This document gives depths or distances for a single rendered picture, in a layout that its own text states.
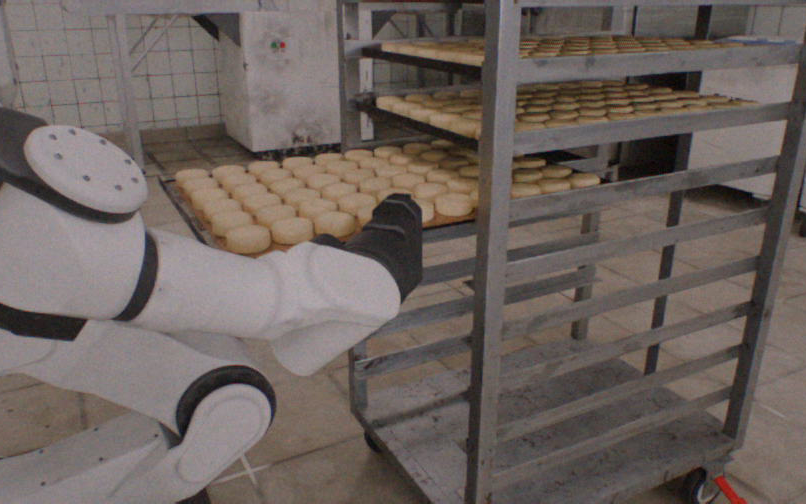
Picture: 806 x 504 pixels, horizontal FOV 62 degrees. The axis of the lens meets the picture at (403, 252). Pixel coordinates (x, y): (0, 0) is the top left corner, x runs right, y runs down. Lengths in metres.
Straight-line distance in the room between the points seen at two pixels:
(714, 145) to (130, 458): 2.93
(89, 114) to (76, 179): 4.41
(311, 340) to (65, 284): 0.23
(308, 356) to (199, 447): 0.40
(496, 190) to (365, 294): 0.32
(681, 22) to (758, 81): 0.59
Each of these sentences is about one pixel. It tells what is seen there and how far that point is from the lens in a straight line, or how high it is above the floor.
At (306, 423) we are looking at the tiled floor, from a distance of 1.67.
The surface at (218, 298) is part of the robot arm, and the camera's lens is 0.51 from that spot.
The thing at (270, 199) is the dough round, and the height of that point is 0.70.
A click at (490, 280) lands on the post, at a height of 0.61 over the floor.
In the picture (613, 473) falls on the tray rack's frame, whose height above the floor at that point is 0.15.
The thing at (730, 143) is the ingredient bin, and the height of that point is 0.33.
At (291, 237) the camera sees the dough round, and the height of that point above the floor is 0.69.
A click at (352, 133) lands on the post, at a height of 0.72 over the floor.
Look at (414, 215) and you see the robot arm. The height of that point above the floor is 0.73.
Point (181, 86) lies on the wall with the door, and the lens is 4.91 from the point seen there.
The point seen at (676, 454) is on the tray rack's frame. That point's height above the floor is 0.15.
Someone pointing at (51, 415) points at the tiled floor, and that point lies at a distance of 1.89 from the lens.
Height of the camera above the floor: 0.96
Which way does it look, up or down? 21 degrees down
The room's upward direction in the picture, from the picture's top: straight up
